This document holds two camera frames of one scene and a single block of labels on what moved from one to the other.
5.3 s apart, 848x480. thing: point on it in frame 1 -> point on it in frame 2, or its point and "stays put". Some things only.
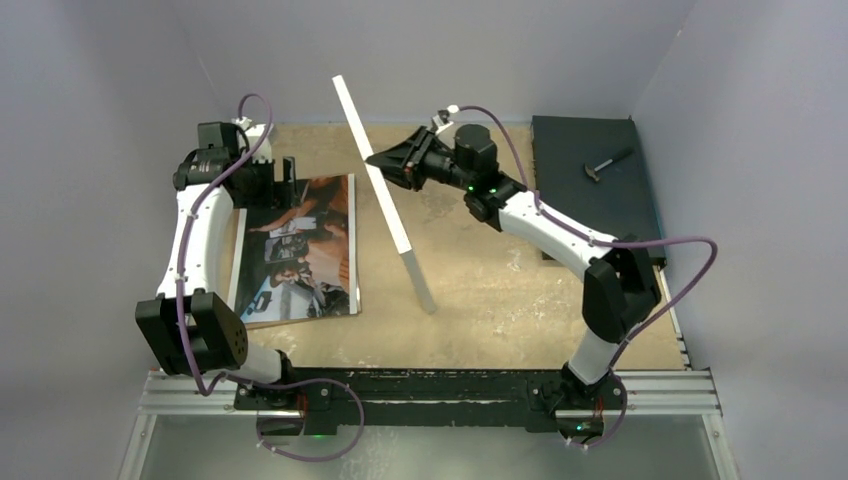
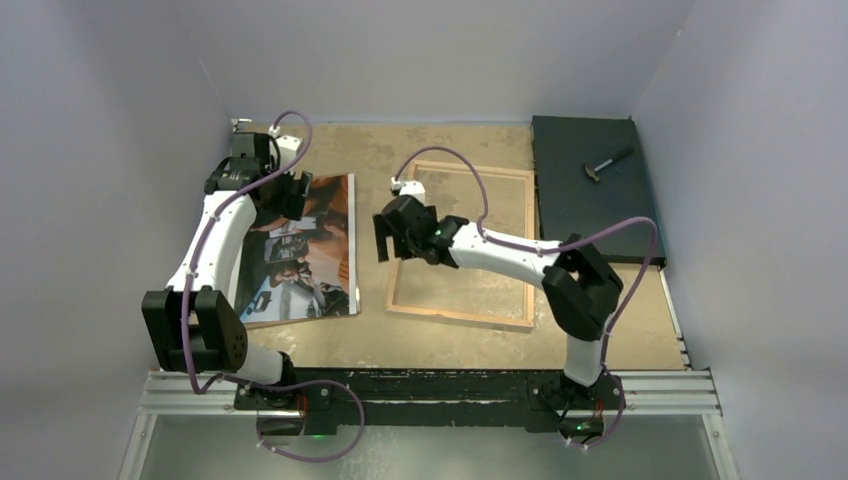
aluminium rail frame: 688,393 stays put
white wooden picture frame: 402,243 -> 462,316
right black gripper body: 429,160 -> 405,247
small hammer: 590,170 stays put
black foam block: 591,173 stays put
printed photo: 298,260 stays put
